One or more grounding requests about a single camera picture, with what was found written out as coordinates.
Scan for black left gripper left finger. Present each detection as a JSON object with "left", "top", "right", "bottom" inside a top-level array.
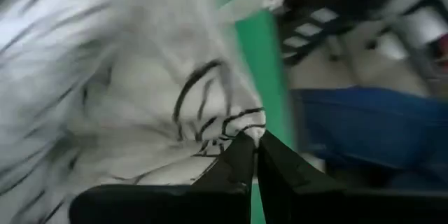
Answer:
[{"left": 69, "top": 131, "right": 256, "bottom": 224}]

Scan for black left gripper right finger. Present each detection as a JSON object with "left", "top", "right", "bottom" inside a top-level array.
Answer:
[{"left": 257, "top": 129, "right": 448, "bottom": 224}]

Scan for white cloth piece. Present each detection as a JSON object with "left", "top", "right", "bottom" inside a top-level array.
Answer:
[{"left": 0, "top": 0, "right": 305, "bottom": 224}]

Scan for green table mat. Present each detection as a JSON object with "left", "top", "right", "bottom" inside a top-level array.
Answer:
[{"left": 227, "top": 0, "right": 297, "bottom": 224}]

